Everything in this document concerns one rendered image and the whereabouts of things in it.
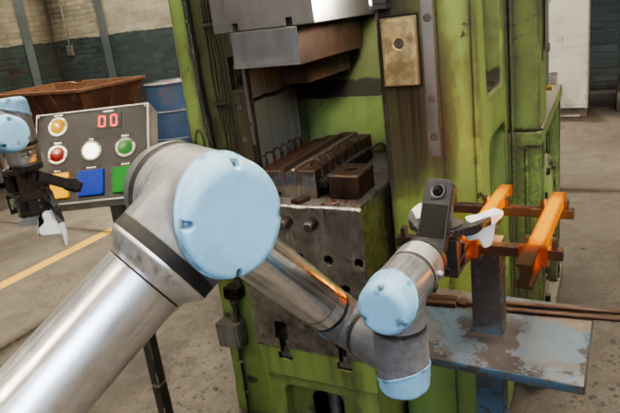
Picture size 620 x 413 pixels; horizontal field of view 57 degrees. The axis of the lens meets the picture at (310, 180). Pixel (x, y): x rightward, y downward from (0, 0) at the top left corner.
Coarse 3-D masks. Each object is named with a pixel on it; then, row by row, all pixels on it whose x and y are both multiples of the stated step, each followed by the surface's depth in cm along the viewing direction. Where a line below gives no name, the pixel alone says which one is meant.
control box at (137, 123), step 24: (48, 120) 165; (72, 120) 165; (96, 120) 164; (120, 120) 163; (144, 120) 163; (48, 144) 164; (72, 144) 163; (96, 144) 162; (144, 144) 161; (48, 168) 162; (72, 168) 161; (96, 168) 161; (72, 192) 160
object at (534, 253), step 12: (552, 192) 125; (564, 192) 124; (552, 204) 118; (552, 216) 112; (540, 228) 107; (552, 228) 108; (540, 240) 102; (528, 252) 95; (540, 252) 98; (516, 264) 92; (528, 264) 91; (540, 264) 98; (528, 276) 92; (528, 288) 92
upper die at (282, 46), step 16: (240, 32) 146; (256, 32) 144; (272, 32) 142; (288, 32) 140; (304, 32) 143; (320, 32) 150; (336, 32) 159; (352, 32) 170; (240, 48) 148; (256, 48) 146; (272, 48) 144; (288, 48) 142; (304, 48) 143; (320, 48) 151; (336, 48) 159; (352, 48) 170; (240, 64) 149; (256, 64) 147; (272, 64) 145; (288, 64) 143
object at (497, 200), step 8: (504, 184) 133; (496, 192) 129; (504, 192) 128; (512, 192) 133; (488, 200) 124; (496, 200) 124; (504, 200) 126; (488, 208) 120; (464, 240) 104; (472, 240) 104; (472, 248) 104; (472, 256) 104
